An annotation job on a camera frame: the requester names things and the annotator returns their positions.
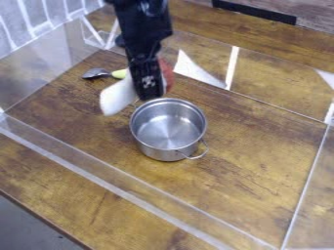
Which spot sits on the silver metal pot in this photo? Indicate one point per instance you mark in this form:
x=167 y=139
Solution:
x=169 y=127

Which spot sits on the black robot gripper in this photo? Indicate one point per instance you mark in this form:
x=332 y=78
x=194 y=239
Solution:
x=146 y=26

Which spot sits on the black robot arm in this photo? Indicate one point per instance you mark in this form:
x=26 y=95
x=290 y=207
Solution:
x=146 y=26

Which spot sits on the white and red plush mushroom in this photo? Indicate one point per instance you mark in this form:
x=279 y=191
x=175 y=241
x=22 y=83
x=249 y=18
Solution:
x=120 y=94

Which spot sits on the yellow handled metal spoon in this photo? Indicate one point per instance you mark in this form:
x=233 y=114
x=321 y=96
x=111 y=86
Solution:
x=100 y=72

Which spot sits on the black bar in background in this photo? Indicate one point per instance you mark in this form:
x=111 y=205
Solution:
x=253 y=11

